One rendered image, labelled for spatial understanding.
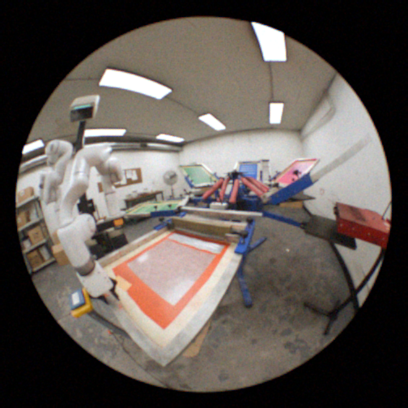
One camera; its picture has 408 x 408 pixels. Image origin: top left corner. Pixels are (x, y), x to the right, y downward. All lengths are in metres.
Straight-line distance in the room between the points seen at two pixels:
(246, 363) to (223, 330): 0.47
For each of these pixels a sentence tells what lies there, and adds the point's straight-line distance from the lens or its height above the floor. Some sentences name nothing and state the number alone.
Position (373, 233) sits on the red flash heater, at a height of 1.08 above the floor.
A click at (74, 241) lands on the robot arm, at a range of 0.35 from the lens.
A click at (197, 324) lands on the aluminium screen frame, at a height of 0.99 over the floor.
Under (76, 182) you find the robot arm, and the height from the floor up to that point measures 1.37.
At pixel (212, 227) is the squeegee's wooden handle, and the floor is 1.04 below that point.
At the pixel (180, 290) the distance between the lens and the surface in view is 0.44.
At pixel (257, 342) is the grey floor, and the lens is 1.36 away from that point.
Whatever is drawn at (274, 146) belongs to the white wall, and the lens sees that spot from 4.74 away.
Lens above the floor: 1.32
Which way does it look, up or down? 15 degrees down
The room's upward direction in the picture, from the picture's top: 6 degrees counter-clockwise
